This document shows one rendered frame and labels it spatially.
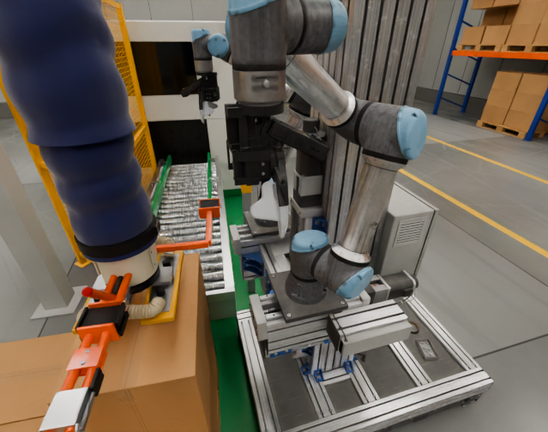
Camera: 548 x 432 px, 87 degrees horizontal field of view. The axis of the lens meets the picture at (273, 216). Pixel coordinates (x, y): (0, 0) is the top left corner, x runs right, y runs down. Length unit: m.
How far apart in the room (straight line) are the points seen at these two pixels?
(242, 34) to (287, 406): 1.63
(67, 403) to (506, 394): 2.24
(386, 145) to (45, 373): 1.65
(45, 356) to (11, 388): 0.15
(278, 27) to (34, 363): 1.71
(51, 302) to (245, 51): 2.64
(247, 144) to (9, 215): 2.14
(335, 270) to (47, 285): 2.30
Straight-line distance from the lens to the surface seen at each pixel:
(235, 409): 2.00
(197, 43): 1.37
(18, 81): 0.81
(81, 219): 0.91
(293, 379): 1.83
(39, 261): 2.63
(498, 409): 2.36
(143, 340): 1.13
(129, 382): 1.06
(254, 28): 0.42
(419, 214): 1.26
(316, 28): 0.48
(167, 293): 1.06
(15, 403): 1.74
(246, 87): 0.42
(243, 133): 0.45
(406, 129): 0.75
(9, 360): 1.92
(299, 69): 0.65
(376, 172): 0.78
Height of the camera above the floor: 1.80
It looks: 31 degrees down
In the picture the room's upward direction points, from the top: straight up
